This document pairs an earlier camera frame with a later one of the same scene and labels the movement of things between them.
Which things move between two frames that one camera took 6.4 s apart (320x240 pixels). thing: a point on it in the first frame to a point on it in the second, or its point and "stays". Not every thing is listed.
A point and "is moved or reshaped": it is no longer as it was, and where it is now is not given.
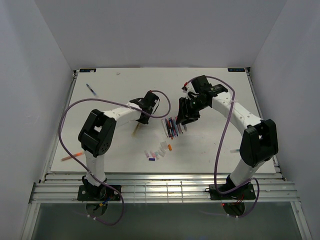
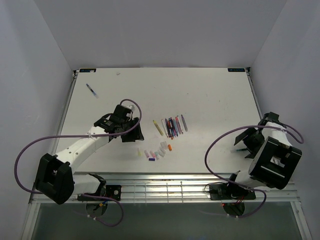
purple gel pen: x=167 y=127 stays
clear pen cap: x=164 y=145 stays
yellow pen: x=135 y=129 is moved or reshaped
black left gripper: x=144 y=121 to x=136 y=134
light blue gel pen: x=175 y=128 stays
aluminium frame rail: x=163 y=188 stays
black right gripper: x=182 y=110 to x=245 y=136
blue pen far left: x=95 y=94 stays
